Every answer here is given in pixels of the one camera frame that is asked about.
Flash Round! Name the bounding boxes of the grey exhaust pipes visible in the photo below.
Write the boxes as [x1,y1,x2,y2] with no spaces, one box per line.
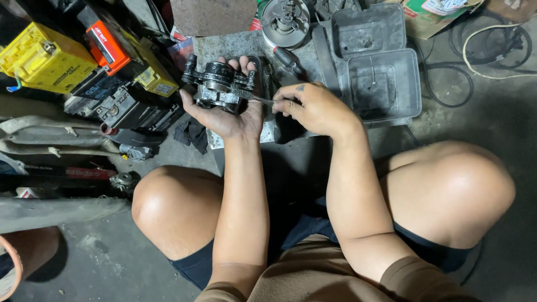
[0,115,123,159]

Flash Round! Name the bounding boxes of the person's leg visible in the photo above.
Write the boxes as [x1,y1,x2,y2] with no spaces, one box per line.
[131,165,225,262]
[380,140,517,251]

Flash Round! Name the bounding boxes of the black battery with orange label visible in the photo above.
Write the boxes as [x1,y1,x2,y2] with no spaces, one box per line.
[77,3,132,77]

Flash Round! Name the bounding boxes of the small yellow battery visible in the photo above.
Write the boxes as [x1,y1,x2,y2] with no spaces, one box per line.
[121,31,180,98]

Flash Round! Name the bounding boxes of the black handled screwdriver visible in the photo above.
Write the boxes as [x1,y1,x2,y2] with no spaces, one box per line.
[272,46,308,78]

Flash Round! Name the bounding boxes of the person's left leg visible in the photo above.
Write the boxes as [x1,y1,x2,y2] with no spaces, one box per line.
[131,165,225,262]

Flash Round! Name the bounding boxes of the black cable coil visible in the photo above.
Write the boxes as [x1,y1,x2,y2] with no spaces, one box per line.
[413,12,534,109]

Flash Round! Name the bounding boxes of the brown board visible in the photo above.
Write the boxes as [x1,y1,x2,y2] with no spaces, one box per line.
[169,0,258,38]

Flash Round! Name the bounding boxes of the silver clutch assembly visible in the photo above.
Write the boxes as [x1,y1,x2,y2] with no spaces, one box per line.
[260,0,311,50]

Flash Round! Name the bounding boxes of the red plastic bag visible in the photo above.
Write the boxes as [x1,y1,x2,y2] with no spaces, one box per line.
[167,26,195,71]

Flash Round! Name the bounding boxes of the grey wooden plank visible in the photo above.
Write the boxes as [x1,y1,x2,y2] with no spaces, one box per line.
[0,197,131,235]

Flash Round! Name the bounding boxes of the white cable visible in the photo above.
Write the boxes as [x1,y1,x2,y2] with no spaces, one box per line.
[462,23,537,81]

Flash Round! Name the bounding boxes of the cardboard box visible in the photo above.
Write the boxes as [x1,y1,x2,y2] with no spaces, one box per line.
[400,0,484,41]

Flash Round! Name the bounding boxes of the black battery with blue print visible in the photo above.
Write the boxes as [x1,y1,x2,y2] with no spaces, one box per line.
[64,68,127,119]

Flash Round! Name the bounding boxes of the black and red fork tube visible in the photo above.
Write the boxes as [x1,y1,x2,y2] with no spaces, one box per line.
[0,164,119,196]

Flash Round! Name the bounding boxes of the small grey metal part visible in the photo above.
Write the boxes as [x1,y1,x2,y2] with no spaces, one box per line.
[119,143,153,162]

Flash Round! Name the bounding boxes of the person's left hand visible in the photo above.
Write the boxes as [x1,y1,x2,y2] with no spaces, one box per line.
[180,56,266,140]

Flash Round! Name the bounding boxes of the small metal wire brush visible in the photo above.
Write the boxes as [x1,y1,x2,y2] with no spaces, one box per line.
[241,87,277,106]

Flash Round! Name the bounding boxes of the red and green can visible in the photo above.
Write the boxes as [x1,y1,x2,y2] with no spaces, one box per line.
[249,0,270,32]

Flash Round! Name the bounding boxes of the black battery with grey top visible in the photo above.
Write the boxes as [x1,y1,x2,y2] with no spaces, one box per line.
[94,85,185,133]

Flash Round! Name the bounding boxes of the small black plastic tray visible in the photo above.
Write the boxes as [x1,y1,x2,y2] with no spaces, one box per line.
[331,3,407,60]

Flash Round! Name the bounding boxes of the orange plastic pot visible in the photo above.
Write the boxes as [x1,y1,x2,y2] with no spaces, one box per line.
[0,226,62,302]

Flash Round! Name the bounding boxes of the brown shirt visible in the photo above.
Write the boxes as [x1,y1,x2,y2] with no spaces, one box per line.
[194,233,483,302]

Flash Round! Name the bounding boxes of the person's right hand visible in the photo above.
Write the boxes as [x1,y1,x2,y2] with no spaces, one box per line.
[272,82,361,139]

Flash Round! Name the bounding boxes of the black rubber scrap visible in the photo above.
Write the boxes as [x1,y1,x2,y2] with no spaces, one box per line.
[174,117,209,155]

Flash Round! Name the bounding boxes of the person's right leg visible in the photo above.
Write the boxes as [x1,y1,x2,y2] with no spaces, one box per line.
[380,140,517,251]

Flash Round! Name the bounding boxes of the black rubber belt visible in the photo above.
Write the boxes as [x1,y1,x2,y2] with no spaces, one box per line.
[311,24,342,96]

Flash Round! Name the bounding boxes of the large yellow battery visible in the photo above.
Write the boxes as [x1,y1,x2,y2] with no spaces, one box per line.
[0,22,98,95]

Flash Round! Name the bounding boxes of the large black plastic tray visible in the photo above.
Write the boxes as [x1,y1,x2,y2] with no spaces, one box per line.
[343,48,423,124]

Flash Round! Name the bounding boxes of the small metal gear part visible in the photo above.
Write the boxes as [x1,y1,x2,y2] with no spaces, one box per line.
[109,171,142,194]

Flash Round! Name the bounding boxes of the dark blue shorts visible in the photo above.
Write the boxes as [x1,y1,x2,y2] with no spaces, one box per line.
[168,196,483,291]

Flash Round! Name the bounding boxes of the black brake caliper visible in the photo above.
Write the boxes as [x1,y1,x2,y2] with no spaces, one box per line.
[182,54,257,115]

